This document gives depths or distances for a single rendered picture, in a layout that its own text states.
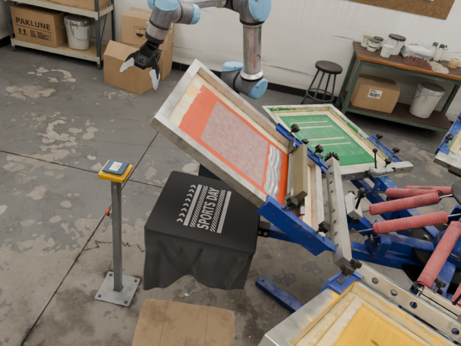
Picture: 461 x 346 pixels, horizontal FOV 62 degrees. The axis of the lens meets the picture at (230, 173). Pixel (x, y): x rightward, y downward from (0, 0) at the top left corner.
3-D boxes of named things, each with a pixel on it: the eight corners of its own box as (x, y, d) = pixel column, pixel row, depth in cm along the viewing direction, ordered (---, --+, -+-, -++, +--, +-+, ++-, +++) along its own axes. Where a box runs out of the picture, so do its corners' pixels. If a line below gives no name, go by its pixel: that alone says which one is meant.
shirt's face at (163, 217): (144, 228, 164) (144, 227, 164) (173, 171, 199) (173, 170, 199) (254, 253, 162) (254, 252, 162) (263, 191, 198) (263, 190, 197)
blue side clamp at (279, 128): (267, 136, 183) (278, 126, 180) (268, 131, 187) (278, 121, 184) (313, 174, 191) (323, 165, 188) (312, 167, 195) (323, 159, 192)
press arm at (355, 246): (180, 220, 184) (182, 210, 180) (184, 211, 189) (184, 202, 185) (439, 279, 179) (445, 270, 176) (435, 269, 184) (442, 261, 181)
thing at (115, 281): (94, 298, 239) (84, 176, 183) (108, 271, 257) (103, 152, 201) (128, 307, 238) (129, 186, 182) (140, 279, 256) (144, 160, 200)
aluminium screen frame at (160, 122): (147, 124, 126) (154, 117, 124) (191, 64, 173) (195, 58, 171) (318, 253, 146) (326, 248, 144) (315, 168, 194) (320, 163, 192)
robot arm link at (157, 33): (165, 32, 136) (144, 20, 135) (161, 44, 138) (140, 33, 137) (171, 27, 142) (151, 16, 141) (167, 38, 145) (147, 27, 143)
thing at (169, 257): (144, 291, 188) (147, 229, 163) (147, 285, 191) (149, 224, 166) (237, 313, 186) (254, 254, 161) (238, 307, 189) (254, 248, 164)
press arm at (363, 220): (337, 215, 168) (346, 209, 165) (335, 206, 173) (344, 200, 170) (363, 237, 172) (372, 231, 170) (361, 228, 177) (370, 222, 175)
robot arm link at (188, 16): (184, -2, 149) (162, -6, 140) (204, 6, 143) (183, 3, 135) (180, 19, 152) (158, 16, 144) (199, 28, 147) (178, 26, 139)
